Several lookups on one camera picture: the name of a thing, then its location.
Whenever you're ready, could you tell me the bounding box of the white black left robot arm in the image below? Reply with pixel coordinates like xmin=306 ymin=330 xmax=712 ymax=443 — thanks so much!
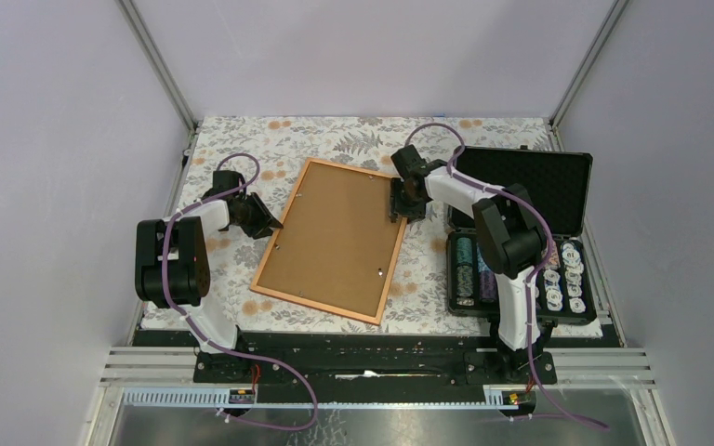
xmin=134 ymin=170 xmax=283 ymax=382

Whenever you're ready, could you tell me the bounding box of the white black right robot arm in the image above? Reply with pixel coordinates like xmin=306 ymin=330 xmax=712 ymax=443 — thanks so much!
xmin=389 ymin=145 xmax=552 ymax=383

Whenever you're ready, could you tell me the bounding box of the black poker chip case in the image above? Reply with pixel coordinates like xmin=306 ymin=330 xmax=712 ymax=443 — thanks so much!
xmin=446 ymin=147 xmax=597 ymax=325

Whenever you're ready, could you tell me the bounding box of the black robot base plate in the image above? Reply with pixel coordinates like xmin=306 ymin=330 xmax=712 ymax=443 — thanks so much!
xmin=193 ymin=333 xmax=557 ymax=404

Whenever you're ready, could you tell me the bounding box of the orange wooden picture frame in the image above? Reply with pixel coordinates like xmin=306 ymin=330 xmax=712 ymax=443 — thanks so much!
xmin=249 ymin=157 xmax=417 ymax=327

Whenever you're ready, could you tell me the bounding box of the aluminium rail frame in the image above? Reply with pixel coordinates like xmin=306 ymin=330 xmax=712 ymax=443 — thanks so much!
xmin=99 ymin=347 xmax=655 ymax=410

